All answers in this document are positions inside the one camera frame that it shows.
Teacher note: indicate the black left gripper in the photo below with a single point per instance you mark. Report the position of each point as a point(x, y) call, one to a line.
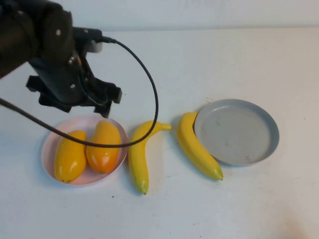
point(59, 79)

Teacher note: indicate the yellow mango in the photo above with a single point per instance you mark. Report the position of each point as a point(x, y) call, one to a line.
point(69, 159)

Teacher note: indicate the orange blushed mango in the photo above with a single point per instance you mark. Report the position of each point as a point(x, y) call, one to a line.
point(104, 156)

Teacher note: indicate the yellow banana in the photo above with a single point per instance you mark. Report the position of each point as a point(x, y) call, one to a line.
point(138, 164)
point(192, 144)

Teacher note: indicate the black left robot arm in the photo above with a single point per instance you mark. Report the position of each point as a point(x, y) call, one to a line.
point(20, 32)

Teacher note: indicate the pink round plate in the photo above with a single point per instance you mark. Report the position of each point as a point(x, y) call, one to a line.
point(49, 149)

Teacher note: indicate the grey-blue round plate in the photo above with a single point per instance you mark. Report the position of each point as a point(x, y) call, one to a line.
point(236, 134)

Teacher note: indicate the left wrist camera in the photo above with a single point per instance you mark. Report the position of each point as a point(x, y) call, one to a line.
point(87, 35)

